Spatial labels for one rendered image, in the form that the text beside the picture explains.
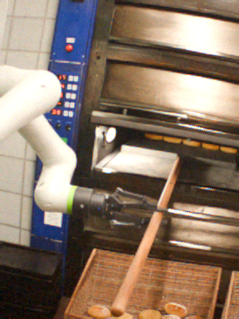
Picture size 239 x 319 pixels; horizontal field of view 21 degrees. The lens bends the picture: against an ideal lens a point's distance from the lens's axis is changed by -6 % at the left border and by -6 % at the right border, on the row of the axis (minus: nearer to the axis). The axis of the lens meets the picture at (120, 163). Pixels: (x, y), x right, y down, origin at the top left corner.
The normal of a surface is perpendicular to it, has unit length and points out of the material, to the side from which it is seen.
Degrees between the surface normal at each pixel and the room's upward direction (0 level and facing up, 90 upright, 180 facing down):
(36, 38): 90
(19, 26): 90
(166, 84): 70
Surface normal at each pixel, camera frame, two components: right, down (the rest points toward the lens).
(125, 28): -0.14, -0.16
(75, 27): -0.19, 0.18
